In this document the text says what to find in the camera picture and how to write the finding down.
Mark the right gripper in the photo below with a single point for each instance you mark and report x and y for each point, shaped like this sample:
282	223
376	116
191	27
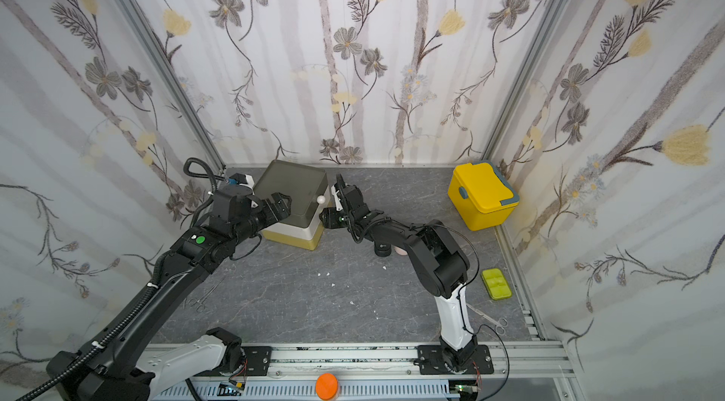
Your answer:
346	206

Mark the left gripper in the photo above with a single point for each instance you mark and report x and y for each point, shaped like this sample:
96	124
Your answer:
272	216

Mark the pink computer mouse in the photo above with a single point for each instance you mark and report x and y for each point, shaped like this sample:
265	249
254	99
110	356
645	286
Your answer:
401	252

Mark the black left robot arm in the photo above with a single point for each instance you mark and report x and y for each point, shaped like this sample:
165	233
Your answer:
111	365

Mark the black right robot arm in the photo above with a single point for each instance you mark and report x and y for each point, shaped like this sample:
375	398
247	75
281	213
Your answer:
439	263

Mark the metal forceps left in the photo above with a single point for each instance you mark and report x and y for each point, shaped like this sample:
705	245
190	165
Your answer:
201	303

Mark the yellow lidded container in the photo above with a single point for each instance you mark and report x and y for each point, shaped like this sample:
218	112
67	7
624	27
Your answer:
482	195

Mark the lime green small case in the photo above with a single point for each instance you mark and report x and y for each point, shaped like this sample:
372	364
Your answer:
496	284

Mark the orange round button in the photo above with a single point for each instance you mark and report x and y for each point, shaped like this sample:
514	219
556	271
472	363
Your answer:
327	387

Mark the metal scissors right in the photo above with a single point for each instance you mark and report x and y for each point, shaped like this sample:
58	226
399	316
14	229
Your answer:
498	324

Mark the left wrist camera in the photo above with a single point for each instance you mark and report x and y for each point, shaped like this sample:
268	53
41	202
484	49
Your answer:
244	180

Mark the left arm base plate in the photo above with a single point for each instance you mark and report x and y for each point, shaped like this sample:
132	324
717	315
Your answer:
242	360

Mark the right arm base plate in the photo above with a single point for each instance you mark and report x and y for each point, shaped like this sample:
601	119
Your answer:
439	360

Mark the aluminium front rail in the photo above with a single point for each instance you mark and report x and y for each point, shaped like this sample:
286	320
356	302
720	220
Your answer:
523	370

